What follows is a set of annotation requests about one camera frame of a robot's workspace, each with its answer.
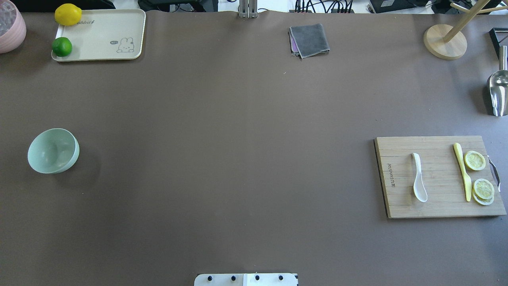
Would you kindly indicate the white ceramic spoon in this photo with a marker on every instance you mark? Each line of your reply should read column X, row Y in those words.
column 418, row 186

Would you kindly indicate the light green bowl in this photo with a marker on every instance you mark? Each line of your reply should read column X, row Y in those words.
column 53, row 151

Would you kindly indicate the pink ribbed bowl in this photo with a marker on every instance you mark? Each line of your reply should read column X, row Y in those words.
column 12, row 27

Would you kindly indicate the grey folded cloth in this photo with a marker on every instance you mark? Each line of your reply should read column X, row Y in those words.
column 308, row 40

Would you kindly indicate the bamboo cutting board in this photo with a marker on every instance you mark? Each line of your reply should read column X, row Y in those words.
column 441, row 174

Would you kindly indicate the cream rabbit tray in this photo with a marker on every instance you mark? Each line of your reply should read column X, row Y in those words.
column 105, row 35

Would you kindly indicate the green lime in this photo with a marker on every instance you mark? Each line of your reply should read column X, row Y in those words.
column 62, row 47

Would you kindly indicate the yellow plastic knife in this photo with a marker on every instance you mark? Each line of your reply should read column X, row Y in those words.
column 467, row 183

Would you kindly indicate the wooden mug tree stand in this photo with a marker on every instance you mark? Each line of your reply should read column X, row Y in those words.
column 447, row 42

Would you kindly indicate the yellow lemon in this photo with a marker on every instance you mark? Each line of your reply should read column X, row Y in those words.
column 68, row 14

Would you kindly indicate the lemon slice near blade end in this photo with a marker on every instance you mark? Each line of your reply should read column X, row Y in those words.
column 483, row 189

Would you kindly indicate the bottom lemon slice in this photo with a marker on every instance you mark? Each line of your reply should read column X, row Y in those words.
column 481, row 201

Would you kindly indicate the steel scoop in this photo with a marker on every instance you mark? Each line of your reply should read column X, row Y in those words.
column 498, row 85

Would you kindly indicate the aluminium frame post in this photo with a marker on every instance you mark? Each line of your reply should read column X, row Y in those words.
column 248, row 8

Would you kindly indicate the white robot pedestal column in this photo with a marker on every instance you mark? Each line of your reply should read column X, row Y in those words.
column 247, row 279

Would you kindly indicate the lemon slice near handle end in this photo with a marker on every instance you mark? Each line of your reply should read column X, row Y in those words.
column 474, row 160

